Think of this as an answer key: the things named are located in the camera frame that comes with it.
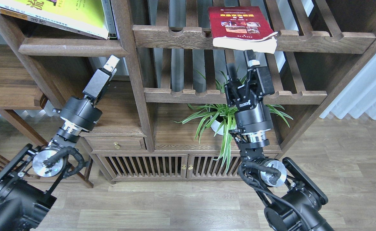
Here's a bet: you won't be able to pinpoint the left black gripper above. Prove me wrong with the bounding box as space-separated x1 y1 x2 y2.
59 55 120 133

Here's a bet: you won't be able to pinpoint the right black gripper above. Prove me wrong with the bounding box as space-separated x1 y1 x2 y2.
225 50 275 135

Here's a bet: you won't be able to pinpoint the yellow green book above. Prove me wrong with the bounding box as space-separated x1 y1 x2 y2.
0 0 109 39

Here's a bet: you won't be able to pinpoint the dark maroon book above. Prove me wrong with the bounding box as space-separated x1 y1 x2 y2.
0 7 110 40

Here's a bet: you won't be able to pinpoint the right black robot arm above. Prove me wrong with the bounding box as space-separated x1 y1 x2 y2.
225 50 333 231

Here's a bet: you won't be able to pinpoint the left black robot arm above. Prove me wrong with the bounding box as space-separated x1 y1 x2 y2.
0 55 120 231

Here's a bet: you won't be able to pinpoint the red book white pages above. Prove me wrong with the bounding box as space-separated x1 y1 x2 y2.
208 6 277 54

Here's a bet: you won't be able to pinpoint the green spider plant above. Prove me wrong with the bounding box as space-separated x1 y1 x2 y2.
172 67 293 174

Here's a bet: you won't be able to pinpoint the white plant pot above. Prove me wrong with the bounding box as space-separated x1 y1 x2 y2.
211 116 237 135

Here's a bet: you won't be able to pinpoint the dark wooden bookshelf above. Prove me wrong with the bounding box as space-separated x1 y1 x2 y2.
0 0 376 183

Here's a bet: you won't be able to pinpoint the wooden side table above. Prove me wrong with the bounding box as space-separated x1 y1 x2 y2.
0 44 94 190

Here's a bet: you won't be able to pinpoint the white curtain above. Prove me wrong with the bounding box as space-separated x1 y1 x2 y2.
320 54 376 120

